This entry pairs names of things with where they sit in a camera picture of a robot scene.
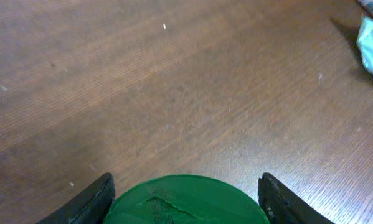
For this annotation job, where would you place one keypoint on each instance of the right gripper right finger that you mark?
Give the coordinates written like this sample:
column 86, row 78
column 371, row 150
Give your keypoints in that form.
column 282, row 205

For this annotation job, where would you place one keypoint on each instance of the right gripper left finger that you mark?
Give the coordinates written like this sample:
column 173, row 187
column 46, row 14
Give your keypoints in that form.
column 91, row 205

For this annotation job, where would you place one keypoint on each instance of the green lid jar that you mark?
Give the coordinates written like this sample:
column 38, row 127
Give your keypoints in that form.
column 176, row 199

